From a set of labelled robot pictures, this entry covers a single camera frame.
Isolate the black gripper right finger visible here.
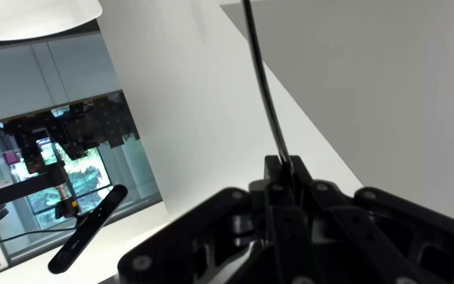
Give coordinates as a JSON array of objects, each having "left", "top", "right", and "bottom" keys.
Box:
[{"left": 288, "top": 155, "right": 454, "bottom": 284}]

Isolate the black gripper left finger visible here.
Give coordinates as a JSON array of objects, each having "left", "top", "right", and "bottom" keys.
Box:
[{"left": 114, "top": 155, "right": 292, "bottom": 284}]

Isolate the black spoon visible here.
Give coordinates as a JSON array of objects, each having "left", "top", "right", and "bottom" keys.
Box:
[{"left": 239, "top": 0, "right": 292, "bottom": 166}]

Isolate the black oblong stereo camera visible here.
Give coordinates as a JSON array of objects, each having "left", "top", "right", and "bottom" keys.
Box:
[{"left": 45, "top": 183, "right": 129, "bottom": 276}]

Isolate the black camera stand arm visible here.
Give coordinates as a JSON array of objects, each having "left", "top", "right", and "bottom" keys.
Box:
[{"left": 0, "top": 169, "right": 72, "bottom": 215}]

